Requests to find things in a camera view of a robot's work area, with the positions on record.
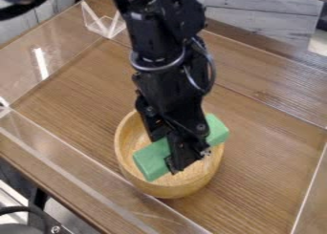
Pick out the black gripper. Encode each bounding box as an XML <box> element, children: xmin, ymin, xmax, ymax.
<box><xmin>131</xmin><ymin>43</ymin><xmax>214</xmax><ymax>175</ymax></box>

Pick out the green rectangular block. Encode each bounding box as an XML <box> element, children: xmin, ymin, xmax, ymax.
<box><xmin>132</xmin><ymin>114</ymin><xmax>230</xmax><ymax>182</ymax></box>

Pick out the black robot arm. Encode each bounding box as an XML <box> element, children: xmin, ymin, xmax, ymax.
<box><xmin>112</xmin><ymin>0</ymin><xmax>216</xmax><ymax>174</ymax></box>

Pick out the brown wooden bowl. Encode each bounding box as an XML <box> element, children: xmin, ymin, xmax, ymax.
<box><xmin>114</xmin><ymin>110</ymin><xmax>224</xmax><ymax>199</ymax></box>

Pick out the clear acrylic tray wall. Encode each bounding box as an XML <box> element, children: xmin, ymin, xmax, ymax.
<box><xmin>0</xmin><ymin>7</ymin><xmax>327</xmax><ymax>234</ymax></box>

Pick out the black table leg frame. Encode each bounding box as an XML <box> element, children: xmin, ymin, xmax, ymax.
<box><xmin>28</xmin><ymin>188</ymin><xmax>73</xmax><ymax>234</ymax></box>

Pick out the black cable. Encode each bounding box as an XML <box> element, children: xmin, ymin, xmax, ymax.
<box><xmin>0</xmin><ymin>205</ymin><xmax>49</xmax><ymax>234</ymax></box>

